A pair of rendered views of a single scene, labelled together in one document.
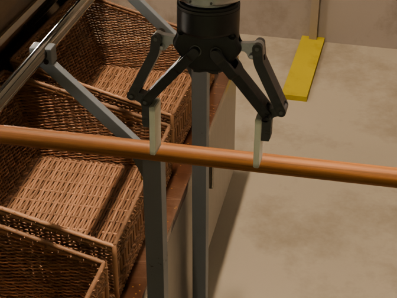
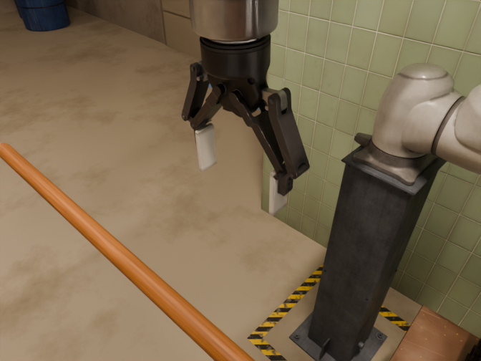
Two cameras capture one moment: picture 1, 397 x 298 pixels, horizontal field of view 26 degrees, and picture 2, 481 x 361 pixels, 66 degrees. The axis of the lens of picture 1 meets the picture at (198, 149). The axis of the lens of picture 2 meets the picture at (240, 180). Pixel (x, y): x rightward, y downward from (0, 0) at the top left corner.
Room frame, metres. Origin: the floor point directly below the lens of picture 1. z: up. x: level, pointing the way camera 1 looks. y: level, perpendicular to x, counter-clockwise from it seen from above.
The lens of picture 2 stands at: (1.30, 0.20, 1.62)
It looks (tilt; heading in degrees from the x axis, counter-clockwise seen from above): 39 degrees down; 211
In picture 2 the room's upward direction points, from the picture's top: straight up
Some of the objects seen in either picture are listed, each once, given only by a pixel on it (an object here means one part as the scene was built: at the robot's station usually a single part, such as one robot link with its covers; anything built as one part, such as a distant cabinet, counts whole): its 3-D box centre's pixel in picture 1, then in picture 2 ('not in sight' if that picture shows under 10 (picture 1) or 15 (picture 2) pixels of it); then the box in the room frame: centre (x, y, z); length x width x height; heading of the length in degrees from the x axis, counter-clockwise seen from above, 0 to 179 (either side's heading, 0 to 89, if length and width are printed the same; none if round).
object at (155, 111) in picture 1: (155, 126); (278, 189); (0.97, 0.06, 1.32); 0.03 x 0.01 x 0.07; 167
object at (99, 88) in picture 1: (121, 69); not in sight; (2.39, 0.24, 0.72); 0.56 x 0.49 x 0.28; 167
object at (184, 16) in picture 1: (208, 34); (236, 73); (0.96, -0.01, 1.45); 0.08 x 0.07 x 0.09; 77
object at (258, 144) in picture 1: (259, 138); (206, 147); (0.94, -0.08, 1.32); 0.03 x 0.01 x 0.07; 167
